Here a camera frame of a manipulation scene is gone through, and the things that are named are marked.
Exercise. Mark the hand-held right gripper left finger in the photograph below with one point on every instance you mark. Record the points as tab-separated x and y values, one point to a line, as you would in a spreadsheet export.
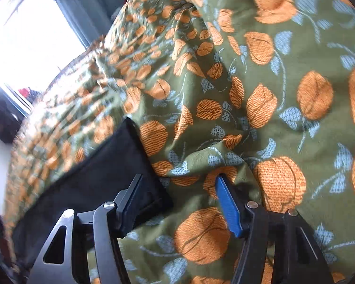
130	201

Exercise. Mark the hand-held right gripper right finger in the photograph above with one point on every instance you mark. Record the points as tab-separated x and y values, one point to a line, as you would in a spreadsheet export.
229	207

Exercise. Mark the black pants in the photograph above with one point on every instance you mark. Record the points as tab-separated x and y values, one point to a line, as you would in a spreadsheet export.
91	177

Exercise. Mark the green floral blanket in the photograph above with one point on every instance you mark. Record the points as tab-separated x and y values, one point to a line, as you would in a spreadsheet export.
254	124

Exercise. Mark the red object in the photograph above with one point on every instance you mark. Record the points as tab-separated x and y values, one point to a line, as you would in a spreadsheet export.
28	92

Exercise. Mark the dark bag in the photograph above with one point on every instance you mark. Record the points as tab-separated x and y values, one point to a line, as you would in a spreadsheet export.
3	118

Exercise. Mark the bright window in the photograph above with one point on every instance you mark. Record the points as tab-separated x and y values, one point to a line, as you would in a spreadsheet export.
32	35

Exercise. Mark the grey-blue curtain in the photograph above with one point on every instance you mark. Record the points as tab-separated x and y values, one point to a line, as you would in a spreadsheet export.
85	3

